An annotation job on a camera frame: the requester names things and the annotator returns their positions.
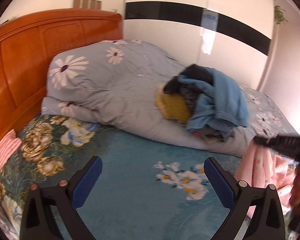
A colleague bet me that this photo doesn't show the dark grey clothes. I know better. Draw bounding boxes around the dark grey clothes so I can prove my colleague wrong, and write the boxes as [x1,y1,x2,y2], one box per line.
[156,64,235,141]

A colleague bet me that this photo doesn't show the white wardrobe black stripe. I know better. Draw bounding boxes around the white wardrobe black stripe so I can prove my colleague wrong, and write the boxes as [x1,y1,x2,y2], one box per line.
[124,0,274,89]

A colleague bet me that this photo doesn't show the pink fleece garment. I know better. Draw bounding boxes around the pink fleece garment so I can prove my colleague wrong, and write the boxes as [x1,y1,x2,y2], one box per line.
[234,140,295,215]

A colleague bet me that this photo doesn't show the orange wooden headboard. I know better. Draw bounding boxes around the orange wooden headboard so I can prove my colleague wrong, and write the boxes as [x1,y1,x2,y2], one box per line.
[0,9,123,140]

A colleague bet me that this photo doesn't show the mustard knitted sweater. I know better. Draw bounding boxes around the mustard knitted sweater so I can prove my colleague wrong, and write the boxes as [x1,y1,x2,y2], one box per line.
[154,85,191,125]

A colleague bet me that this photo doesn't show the green hanging plant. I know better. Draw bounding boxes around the green hanging plant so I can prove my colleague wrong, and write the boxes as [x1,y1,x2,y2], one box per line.
[274,5,288,25]

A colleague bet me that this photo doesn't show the pink striped cloth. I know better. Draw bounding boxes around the pink striped cloth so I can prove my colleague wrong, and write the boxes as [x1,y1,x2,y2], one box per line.
[0,129,22,171]

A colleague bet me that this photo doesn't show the grey daisy print duvet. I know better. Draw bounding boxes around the grey daisy print duvet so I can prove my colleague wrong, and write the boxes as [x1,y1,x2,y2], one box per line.
[42,40,295,156]

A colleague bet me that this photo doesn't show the teal floral bed blanket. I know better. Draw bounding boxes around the teal floral bed blanket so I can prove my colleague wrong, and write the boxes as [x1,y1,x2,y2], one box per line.
[0,115,229,239]

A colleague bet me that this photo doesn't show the wall switch panel row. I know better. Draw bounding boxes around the wall switch panel row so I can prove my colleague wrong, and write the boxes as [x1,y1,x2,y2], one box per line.
[72,0,102,10]

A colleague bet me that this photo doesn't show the blue sweatpants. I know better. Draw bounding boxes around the blue sweatpants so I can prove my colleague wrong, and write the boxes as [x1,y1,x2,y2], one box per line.
[178,66,249,139]

